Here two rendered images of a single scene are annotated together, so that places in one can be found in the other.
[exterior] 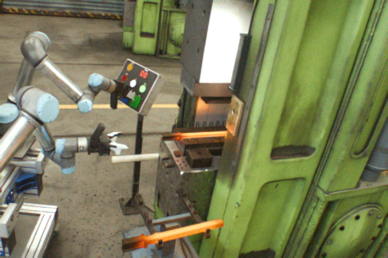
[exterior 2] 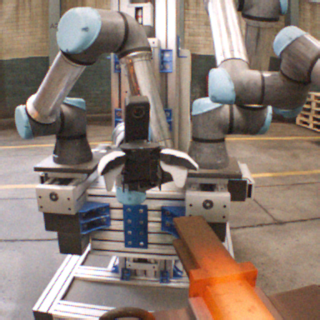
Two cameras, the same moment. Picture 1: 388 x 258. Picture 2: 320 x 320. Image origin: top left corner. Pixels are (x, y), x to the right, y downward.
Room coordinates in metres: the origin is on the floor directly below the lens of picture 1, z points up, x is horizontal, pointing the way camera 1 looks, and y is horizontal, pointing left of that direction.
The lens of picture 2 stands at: (1.67, -0.12, 1.15)
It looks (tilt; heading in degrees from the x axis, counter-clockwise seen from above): 17 degrees down; 105
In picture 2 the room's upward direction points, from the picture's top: straight up
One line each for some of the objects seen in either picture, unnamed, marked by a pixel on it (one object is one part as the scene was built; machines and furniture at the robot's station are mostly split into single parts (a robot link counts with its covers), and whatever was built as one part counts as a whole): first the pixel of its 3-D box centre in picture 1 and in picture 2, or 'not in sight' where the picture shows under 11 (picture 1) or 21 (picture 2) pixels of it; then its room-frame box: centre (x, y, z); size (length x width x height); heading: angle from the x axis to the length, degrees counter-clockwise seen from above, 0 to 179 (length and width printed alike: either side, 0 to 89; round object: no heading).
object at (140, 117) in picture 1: (137, 151); not in sight; (2.16, 0.39, 0.54); 0.04 x 0.04 x 1.08; 25
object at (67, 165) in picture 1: (65, 161); (135, 178); (1.42, 0.63, 0.88); 0.11 x 0.08 x 0.11; 61
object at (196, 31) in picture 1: (236, 38); not in sight; (1.74, -0.13, 1.56); 0.42 x 0.39 x 0.40; 115
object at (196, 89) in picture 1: (223, 80); not in sight; (1.78, -0.11, 1.32); 0.42 x 0.20 x 0.10; 115
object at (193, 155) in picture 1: (199, 158); not in sight; (1.56, -0.05, 0.95); 0.12 x 0.08 x 0.06; 115
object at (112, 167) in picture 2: (118, 149); (109, 175); (1.46, 0.36, 0.98); 0.09 x 0.03 x 0.06; 79
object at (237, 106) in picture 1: (234, 115); not in sight; (1.46, -0.17, 1.27); 0.09 x 0.02 x 0.17; 25
